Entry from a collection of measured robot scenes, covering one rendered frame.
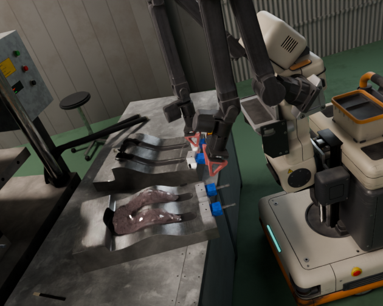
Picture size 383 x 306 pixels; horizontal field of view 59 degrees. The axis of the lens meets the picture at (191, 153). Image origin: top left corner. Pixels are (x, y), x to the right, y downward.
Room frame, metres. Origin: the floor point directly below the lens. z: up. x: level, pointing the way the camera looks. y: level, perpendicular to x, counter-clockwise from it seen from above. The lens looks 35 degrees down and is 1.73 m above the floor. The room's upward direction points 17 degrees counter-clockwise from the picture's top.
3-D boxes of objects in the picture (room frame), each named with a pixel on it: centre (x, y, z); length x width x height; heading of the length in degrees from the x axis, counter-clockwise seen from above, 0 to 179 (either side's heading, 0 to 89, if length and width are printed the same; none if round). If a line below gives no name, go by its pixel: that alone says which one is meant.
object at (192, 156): (1.15, -0.04, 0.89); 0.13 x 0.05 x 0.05; 70
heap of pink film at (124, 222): (0.94, 0.23, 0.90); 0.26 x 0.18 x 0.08; 88
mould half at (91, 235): (0.93, 0.23, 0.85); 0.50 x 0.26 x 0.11; 88
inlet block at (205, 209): (0.87, -0.04, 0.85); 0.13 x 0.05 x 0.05; 88
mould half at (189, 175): (1.30, 0.19, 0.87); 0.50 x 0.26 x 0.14; 71
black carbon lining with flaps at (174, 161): (1.28, 0.18, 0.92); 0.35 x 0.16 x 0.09; 71
